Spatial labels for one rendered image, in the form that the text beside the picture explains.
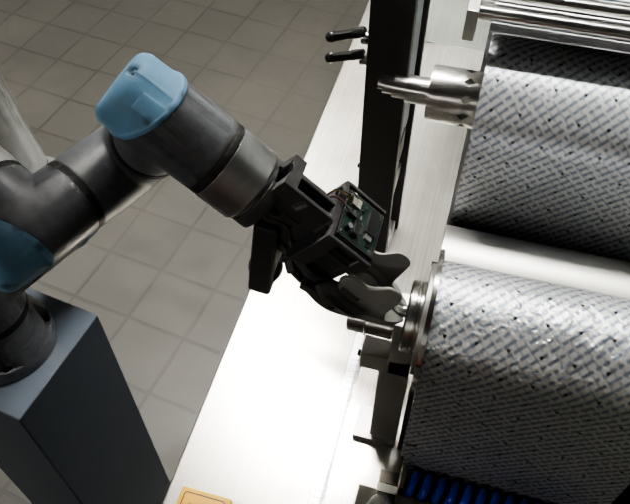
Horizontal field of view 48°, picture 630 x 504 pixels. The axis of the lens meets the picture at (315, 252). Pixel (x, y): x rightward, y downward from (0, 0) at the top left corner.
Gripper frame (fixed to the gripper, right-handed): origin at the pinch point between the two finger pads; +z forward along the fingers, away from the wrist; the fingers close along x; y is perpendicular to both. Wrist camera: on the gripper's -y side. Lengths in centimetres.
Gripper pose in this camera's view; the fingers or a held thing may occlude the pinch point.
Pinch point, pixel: (389, 308)
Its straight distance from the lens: 75.5
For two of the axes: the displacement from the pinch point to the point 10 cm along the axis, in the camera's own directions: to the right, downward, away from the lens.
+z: 7.4, 5.6, 3.8
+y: 6.2, -3.4, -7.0
